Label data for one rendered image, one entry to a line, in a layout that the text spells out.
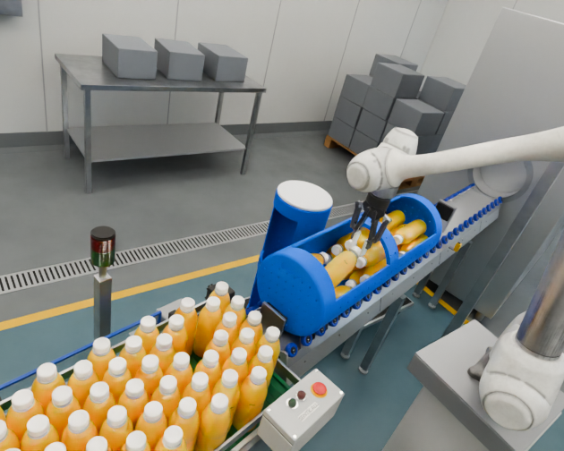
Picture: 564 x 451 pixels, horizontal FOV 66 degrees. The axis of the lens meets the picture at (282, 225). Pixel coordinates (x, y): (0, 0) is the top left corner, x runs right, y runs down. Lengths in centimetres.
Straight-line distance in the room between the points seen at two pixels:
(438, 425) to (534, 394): 47
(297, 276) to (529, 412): 68
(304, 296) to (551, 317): 64
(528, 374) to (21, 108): 409
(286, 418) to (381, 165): 66
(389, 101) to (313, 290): 390
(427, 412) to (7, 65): 385
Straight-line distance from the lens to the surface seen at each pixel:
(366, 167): 113
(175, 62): 381
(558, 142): 120
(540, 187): 244
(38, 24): 423
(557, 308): 113
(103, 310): 143
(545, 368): 120
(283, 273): 137
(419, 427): 164
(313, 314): 135
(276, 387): 140
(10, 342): 272
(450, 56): 708
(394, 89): 501
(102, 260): 129
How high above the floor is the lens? 200
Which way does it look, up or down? 32 degrees down
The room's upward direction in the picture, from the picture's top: 15 degrees clockwise
